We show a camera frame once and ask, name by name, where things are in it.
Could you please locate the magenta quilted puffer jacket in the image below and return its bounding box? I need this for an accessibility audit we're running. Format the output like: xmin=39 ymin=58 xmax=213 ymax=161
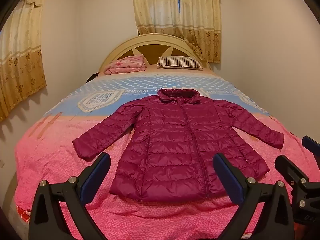
xmin=72 ymin=88 xmax=285 ymax=202

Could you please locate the striped pillow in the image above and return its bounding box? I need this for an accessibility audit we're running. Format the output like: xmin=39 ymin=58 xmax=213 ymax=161
xmin=157 ymin=56 xmax=204 ymax=70

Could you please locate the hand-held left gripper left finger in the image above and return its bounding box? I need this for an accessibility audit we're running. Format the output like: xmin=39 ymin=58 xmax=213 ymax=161
xmin=29 ymin=152 xmax=111 ymax=240

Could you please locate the pink and blue printed blanket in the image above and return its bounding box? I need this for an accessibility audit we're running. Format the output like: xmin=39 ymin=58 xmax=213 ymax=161
xmin=14 ymin=64 xmax=320 ymax=240

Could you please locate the beige floral window curtain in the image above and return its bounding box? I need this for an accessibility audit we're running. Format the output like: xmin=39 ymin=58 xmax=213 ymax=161
xmin=130 ymin=0 xmax=222 ymax=64
xmin=0 ymin=0 xmax=50 ymax=122

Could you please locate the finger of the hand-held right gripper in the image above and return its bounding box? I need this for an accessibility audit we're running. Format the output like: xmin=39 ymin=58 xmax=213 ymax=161
xmin=301 ymin=136 xmax=320 ymax=157
xmin=275 ymin=154 xmax=312 ymax=209

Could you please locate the pink folded quilt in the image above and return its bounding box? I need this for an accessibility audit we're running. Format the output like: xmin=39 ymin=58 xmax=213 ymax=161
xmin=104 ymin=54 xmax=147 ymax=75

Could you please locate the cream arched bed headboard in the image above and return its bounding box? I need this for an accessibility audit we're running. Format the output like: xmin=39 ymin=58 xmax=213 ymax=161
xmin=99 ymin=33 xmax=213 ymax=73

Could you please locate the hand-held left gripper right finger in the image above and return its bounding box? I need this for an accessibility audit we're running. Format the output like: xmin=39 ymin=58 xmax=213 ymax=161
xmin=212 ymin=153 xmax=293 ymax=240

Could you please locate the red patterned mattress edge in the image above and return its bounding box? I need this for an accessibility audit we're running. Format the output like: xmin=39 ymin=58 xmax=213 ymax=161
xmin=15 ymin=204 xmax=32 ymax=224

